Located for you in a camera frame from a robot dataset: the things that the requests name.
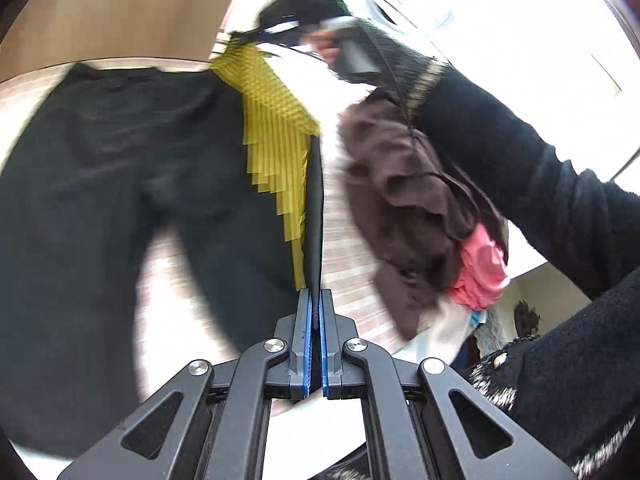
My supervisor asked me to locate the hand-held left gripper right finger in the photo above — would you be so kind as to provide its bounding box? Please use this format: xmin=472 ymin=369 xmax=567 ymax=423
xmin=320 ymin=288 xmax=577 ymax=480

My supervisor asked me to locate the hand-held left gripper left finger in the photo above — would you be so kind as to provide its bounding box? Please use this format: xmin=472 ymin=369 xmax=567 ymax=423
xmin=57 ymin=288 xmax=314 ymax=480

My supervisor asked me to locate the black garment with yellow pleats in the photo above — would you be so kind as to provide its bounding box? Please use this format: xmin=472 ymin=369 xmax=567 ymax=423
xmin=0 ymin=42 xmax=326 ymax=461

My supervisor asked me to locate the person's right forearm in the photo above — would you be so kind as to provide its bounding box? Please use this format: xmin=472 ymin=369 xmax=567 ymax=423
xmin=357 ymin=19 xmax=640 ymax=301

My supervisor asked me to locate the person's right hand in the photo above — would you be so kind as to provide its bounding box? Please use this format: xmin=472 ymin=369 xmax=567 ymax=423
xmin=307 ymin=29 xmax=347 ymax=72

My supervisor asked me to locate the white cloth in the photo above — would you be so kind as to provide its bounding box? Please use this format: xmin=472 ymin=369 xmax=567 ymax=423
xmin=392 ymin=292 xmax=488 ymax=366

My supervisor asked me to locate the brown cloth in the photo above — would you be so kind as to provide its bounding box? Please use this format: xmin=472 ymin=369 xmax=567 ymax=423
xmin=336 ymin=94 xmax=510 ymax=340

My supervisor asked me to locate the pink cloth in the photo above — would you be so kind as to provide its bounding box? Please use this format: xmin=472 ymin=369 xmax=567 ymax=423
xmin=447 ymin=222 xmax=511 ymax=312

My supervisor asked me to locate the person's black jacket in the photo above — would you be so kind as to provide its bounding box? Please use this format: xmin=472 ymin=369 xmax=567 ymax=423
xmin=467 ymin=260 xmax=640 ymax=480

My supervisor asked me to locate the dark wall ornament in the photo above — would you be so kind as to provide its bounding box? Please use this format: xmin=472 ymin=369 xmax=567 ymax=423
xmin=515 ymin=300 xmax=542 ymax=337

